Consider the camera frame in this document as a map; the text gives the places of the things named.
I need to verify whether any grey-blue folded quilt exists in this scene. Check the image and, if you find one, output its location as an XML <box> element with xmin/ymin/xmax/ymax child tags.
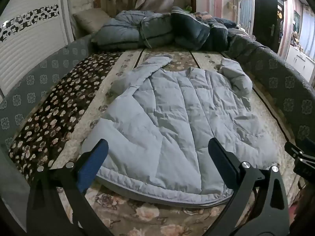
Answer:
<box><xmin>91</xmin><ymin>10</ymin><xmax>149</xmax><ymax>50</ymax></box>

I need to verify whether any grey folded quilt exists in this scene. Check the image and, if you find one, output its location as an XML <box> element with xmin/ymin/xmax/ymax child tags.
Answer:
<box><xmin>140</xmin><ymin>13</ymin><xmax>177</xmax><ymax>49</ymax></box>

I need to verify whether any dark door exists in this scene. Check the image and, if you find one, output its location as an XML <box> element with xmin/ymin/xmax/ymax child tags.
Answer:
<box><xmin>253</xmin><ymin>0</ymin><xmax>284</xmax><ymax>53</ymax></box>

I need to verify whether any white cabinet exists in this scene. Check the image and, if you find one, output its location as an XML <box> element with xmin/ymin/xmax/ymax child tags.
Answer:
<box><xmin>285</xmin><ymin>44</ymin><xmax>315</xmax><ymax>82</ymax></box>

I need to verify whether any white ornate frame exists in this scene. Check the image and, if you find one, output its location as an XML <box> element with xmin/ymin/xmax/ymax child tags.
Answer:
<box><xmin>236</xmin><ymin>0</ymin><xmax>255</xmax><ymax>36</ymax></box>

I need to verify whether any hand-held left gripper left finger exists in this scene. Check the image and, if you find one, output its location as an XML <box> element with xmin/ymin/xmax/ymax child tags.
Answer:
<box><xmin>26</xmin><ymin>138</ymin><xmax>110</xmax><ymax>236</ymax></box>

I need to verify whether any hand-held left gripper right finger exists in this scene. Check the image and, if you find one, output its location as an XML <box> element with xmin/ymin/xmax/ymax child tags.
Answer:
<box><xmin>208</xmin><ymin>138</ymin><xmax>289</xmax><ymax>236</ymax></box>

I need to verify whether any beige pillow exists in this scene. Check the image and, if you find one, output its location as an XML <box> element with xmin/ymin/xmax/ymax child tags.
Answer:
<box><xmin>72</xmin><ymin>8</ymin><xmax>112</xmax><ymax>33</ymax></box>

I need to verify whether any white wardrobe with patterned band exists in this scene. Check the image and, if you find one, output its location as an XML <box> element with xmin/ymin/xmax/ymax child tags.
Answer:
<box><xmin>0</xmin><ymin>0</ymin><xmax>75</xmax><ymax>100</ymax></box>

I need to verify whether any person's right forearm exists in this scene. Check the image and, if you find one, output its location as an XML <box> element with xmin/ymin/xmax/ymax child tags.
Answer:
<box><xmin>292</xmin><ymin>177</ymin><xmax>315</xmax><ymax>230</ymax></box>

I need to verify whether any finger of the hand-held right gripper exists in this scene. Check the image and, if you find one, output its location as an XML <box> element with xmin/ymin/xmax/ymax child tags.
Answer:
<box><xmin>284</xmin><ymin>141</ymin><xmax>315</xmax><ymax>163</ymax></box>

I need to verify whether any light blue puffer jacket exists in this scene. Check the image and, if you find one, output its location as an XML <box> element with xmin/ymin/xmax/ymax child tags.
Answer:
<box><xmin>80</xmin><ymin>56</ymin><xmax>277</xmax><ymax>206</ymax></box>

